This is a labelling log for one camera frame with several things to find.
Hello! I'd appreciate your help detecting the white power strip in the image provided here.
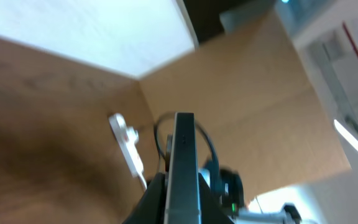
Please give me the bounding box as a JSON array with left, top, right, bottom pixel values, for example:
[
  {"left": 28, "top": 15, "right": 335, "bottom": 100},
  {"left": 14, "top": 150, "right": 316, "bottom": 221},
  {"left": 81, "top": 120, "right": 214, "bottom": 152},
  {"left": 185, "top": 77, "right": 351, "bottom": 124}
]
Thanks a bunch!
[{"left": 108, "top": 113, "right": 144, "bottom": 177}]

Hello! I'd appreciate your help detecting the brown cardboard panel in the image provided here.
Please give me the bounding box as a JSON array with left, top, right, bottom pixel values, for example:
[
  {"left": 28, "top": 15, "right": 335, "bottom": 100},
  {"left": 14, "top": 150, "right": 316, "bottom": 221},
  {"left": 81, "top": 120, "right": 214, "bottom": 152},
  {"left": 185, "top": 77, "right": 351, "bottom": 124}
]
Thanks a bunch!
[{"left": 140, "top": 11, "right": 351, "bottom": 200}]

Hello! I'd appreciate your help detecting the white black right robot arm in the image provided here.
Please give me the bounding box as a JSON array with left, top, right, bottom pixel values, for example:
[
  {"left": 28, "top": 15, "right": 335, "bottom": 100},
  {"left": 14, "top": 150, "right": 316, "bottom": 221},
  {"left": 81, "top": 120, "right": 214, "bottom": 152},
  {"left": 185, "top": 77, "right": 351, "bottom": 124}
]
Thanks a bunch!
[{"left": 199, "top": 159, "right": 303, "bottom": 224}]

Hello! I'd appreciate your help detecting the white power strip cord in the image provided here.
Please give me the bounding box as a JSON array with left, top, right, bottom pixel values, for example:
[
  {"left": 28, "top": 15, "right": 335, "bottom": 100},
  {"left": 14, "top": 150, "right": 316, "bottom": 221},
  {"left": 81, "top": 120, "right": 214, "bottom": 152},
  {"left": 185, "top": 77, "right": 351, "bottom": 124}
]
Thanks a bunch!
[{"left": 137, "top": 174, "right": 148, "bottom": 191}]

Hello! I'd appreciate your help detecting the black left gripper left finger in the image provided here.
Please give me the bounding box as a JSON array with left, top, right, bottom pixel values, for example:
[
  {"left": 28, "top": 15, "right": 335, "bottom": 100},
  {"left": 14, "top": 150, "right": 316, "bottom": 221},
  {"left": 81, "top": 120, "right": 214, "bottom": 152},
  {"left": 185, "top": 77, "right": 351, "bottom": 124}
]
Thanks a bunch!
[{"left": 123, "top": 172, "right": 166, "bottom": 224}]

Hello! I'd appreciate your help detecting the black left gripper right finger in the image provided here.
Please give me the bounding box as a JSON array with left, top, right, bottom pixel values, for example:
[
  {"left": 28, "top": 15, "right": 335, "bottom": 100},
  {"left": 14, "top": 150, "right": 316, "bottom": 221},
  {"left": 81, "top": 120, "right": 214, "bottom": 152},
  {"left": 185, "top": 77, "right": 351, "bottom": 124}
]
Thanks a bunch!
[{"left": 198, "top": 174, "right": 234, "bottom": 224}]

